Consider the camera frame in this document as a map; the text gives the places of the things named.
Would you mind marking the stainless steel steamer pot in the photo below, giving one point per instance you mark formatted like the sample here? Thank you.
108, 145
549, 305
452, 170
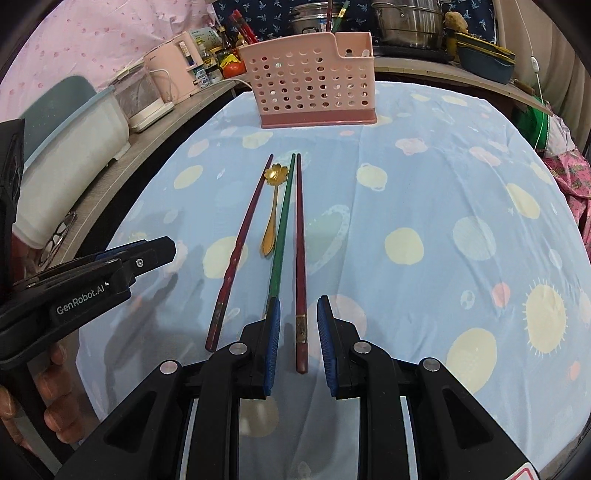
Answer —
406, 23

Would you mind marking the maroon twisted chopstick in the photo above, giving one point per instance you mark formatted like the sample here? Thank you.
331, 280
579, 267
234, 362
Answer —
242, 242

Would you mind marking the dark red chopstick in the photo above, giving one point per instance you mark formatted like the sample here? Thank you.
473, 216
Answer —
300, 258
329, 16

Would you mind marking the white storage box blue lid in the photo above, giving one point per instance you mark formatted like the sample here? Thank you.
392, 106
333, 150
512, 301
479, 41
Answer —
69, 166

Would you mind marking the silver rice cooker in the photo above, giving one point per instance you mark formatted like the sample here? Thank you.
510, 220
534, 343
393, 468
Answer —
304, 18

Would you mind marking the green cloth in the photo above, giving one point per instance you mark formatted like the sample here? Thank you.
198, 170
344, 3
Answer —
531, 127

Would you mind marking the person's left hand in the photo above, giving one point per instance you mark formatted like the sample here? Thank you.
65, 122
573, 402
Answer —
55, 415

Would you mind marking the black induction cooktop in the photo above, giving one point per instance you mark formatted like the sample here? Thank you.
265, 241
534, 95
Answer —
415, 53

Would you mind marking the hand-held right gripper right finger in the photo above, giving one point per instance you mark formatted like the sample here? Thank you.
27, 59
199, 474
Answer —
327, 346

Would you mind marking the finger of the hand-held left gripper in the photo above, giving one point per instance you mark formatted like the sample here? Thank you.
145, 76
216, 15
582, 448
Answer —
147, 258
122, 247

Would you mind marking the gold flower spoon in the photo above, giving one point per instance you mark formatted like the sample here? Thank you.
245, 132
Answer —
268, 240

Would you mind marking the navy patterned cloth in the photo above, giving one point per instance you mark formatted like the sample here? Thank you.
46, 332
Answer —
268, 14

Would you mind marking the beige curtain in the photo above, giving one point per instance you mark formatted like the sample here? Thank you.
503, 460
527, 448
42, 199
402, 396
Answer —
563, 55

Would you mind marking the black eyeglasses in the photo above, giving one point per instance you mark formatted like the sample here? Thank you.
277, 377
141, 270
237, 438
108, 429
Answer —
57, 237

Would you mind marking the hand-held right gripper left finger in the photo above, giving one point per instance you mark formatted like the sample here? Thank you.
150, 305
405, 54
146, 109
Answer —
272, 346

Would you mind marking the red tomato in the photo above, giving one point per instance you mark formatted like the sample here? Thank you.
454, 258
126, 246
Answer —
233, 69

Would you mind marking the white appliance with clear lid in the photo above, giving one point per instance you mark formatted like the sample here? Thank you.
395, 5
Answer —
143, 101

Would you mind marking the yellow rimmed bowl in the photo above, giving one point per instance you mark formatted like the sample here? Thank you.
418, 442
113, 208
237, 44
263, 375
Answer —
480, 44

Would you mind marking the pink perforated utensil holder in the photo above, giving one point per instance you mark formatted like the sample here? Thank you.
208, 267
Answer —
300, 78

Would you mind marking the pink dotted sheet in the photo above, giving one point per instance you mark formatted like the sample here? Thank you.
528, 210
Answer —
92, 41

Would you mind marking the pink electric kettle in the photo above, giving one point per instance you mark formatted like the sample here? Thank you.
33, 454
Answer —
171, 69

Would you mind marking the pink floral cloth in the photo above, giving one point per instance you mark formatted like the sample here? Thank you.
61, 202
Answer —
570, 184

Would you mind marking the brown lumpy object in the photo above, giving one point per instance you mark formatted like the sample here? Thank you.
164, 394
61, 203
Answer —
455, 23

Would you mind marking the blue baking dish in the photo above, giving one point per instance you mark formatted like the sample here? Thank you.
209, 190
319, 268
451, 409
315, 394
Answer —
485, 67

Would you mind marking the green chopstick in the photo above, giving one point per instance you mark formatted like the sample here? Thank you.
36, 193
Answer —
281, 230
342, 11

